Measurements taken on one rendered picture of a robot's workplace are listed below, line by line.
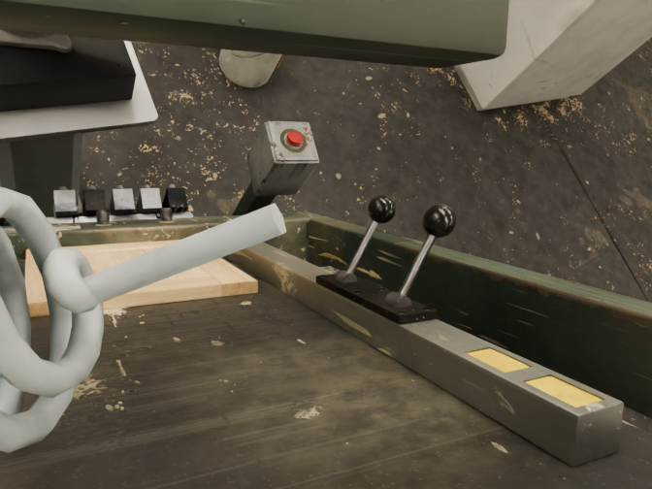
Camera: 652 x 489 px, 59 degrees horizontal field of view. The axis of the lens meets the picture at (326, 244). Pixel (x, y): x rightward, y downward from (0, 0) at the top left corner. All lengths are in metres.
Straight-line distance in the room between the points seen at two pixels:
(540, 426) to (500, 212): 2.60
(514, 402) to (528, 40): 2.70
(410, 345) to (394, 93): 2.56
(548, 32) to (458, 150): 0.68
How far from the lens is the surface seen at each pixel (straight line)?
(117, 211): 1.41
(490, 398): 0.51
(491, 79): 3.25
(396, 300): 0.63
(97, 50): 1.54
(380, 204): 0.74
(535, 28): 3.08
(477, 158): 3.15
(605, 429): 0.48
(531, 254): 3.06
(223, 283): 0.85
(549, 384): 0.50
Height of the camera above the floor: 2.01
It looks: 56 degrees down
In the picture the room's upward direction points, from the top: 44 degrees clockwise
